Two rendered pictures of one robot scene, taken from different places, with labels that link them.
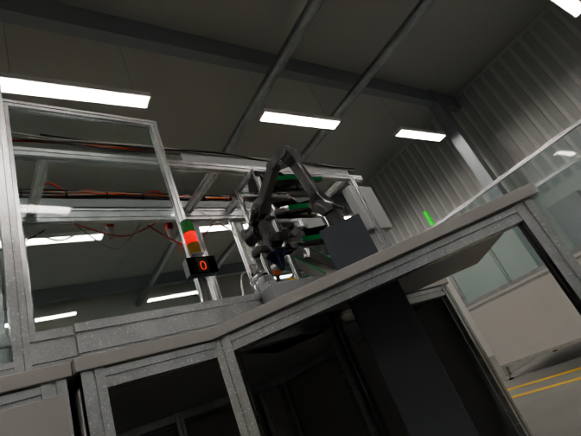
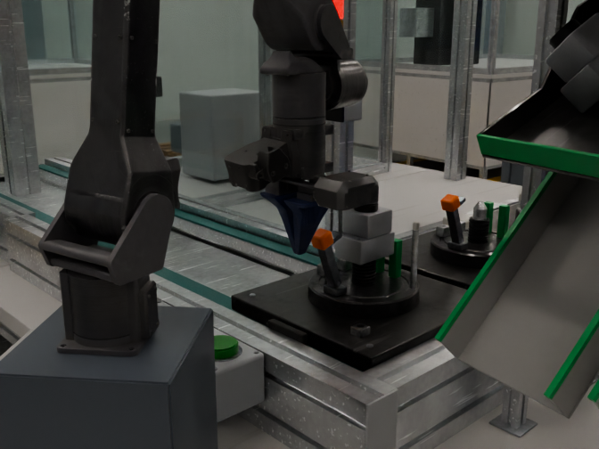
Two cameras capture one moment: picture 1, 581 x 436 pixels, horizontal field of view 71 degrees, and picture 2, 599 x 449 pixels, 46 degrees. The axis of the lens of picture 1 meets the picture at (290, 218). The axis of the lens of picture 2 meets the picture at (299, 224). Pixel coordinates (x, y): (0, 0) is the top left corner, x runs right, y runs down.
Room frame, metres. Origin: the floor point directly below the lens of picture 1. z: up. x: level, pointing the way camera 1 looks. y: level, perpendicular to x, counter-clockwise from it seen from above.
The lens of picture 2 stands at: (1.47, -0.66, 1.31)
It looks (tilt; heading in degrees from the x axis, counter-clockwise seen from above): 16 degrees down; 93
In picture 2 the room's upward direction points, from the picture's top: straight up
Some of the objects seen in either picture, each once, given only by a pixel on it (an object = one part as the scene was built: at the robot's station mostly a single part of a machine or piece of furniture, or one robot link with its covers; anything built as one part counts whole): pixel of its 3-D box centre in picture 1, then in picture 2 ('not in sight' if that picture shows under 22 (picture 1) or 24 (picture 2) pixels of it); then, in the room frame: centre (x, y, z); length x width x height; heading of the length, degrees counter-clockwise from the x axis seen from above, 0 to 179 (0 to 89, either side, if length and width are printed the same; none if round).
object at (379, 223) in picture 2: (265, 283); (370, 227); (1.51, 0.19, 1.06); 0.08 x 0.04 x 0.07; 46
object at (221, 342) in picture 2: not in sight; (220, 350); (1.35, 0.04, 0.96); 0.04 x 0.04 x 0.02
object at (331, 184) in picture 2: (272, 243); (299, 153); (1.43, 0.10, 1.17); 0.19 x 0.06 x 0.08; 136
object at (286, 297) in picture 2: not in sight; (363, 303); (1.51, 0.18, 0.96); 0.24 x 0.24 x 0.02; 46
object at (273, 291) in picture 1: (293, 291); (184, 355); (1.30, 0.09, 0.93); 0.21 x 0.07 x 0.06; 136
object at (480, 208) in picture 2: not in sight; (479, 226); (1.68, 0.36, 1.01); 0.24 x 0.24 x 0.13; 46
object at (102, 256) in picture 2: (328, 208); (102, 230); (1.29, -0.13, 1.15); 0.09 x 0.07 x 0.06; 149
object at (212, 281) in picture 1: (211, 279); not in sight; (2.58, 0.66, 1.56); 0.04 x 0.04 x 1.39; 46
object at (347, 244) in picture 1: (353, 255); (118, 444); (1.29, -0.14, 0.96); 0.14 x 0.14 x 0.20; 87
